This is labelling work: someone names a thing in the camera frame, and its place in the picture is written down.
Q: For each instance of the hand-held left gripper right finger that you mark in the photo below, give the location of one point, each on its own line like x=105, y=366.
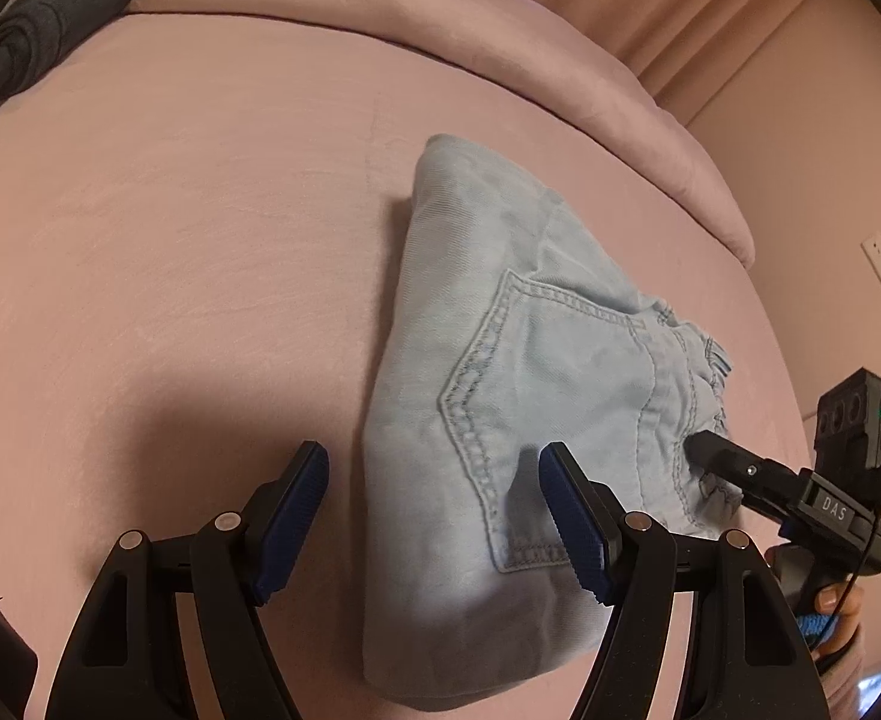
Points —
x=572, y=525

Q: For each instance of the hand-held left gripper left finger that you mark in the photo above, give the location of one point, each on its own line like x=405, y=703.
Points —
x=290, y=532

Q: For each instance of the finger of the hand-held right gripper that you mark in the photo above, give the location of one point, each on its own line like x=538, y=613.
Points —
x=733, y=461

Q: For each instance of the light blue denim pants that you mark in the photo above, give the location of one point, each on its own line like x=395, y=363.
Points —
x=485, y=277

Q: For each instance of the person's right hand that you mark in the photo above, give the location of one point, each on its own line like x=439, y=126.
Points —
x=836, y=606

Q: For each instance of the pink bed sheet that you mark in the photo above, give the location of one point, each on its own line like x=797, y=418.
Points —
x=185, y=240

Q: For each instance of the dark cloth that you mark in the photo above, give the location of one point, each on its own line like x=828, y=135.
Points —
x=2, y=652

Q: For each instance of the pink curtain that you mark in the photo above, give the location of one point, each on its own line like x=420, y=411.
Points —
x=673, y=7

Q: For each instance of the pink folded duvet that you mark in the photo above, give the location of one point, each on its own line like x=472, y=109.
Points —
x=410, y=7

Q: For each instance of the grey folded cloth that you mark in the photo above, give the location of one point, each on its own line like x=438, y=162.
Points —
x=43, y=22

